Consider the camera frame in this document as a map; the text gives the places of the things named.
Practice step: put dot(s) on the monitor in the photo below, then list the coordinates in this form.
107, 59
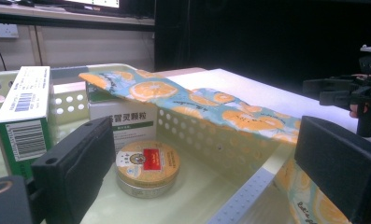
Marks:
92, 4

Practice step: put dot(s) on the beige desk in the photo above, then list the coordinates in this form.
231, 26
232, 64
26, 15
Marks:
96, 46

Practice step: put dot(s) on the black curtain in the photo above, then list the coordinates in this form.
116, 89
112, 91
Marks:
251, 34

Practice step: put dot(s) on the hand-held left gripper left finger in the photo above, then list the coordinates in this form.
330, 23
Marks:
77, 168

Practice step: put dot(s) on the orange print tote bag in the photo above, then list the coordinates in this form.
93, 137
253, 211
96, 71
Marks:
155, 90

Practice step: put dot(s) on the tall green white box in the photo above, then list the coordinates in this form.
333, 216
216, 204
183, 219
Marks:
27, 93

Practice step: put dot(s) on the pale yellow plastic basket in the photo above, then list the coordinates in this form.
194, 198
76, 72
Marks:
211, 146

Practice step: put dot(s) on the round golden tin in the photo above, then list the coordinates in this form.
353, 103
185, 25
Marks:
147, 161

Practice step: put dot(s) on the square white green box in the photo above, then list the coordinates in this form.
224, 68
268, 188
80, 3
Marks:
130, 124

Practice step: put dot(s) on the white wall socket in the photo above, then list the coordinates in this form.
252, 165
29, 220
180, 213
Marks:
5, 30

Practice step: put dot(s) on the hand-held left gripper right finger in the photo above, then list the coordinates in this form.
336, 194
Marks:
339, 161

